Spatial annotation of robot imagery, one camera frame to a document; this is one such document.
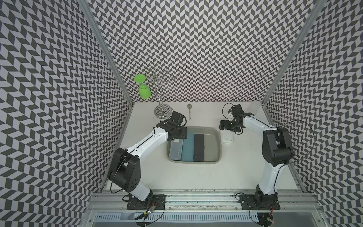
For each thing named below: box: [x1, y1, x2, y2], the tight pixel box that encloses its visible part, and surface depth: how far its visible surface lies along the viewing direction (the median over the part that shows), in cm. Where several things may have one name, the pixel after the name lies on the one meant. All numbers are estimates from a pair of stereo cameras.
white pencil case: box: [220, 129, 234, 143], surface depth 96 cm
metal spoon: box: [187, 103, 192, 122], surface depth 118 cm
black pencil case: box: [193, 133, 205, 163], surface depth 93 cm
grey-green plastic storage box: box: [165, 125, 222, 165], surface depth 93 cm
